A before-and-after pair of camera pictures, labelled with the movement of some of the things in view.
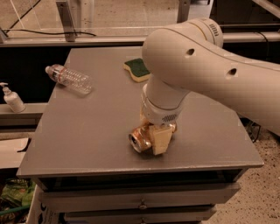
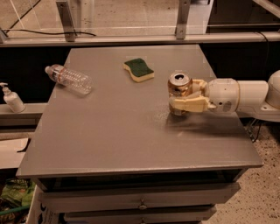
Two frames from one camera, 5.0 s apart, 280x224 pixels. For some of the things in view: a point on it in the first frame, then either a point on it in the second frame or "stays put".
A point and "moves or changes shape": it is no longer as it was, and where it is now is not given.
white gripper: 158,115 → 223,94
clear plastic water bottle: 75,80 stays put
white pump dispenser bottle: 13,99 stays put
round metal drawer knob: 143,205 stays put
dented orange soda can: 141,138 moves or changes shape
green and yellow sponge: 138,70 stays put
